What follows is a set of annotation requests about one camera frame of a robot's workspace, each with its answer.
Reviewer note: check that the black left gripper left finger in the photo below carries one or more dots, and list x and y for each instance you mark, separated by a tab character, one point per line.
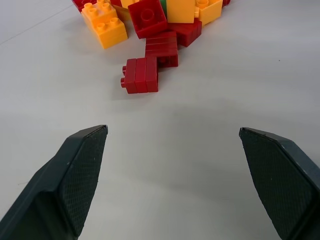
57	185

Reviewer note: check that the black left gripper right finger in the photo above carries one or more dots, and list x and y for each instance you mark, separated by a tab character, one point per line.
280	180

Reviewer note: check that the small red building block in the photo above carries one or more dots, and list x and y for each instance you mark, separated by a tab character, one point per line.
141	75

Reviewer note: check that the ribbed red building block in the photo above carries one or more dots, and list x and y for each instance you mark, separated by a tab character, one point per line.
162	48

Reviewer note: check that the yellow studded building block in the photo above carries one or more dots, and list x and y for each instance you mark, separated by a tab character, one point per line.
208	11

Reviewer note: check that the red block with open underside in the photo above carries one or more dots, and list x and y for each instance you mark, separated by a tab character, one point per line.
148	18

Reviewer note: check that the smooth yellow building block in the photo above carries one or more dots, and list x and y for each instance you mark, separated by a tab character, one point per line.
180	11

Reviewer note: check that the green building block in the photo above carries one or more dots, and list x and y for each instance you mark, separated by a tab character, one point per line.
163	7

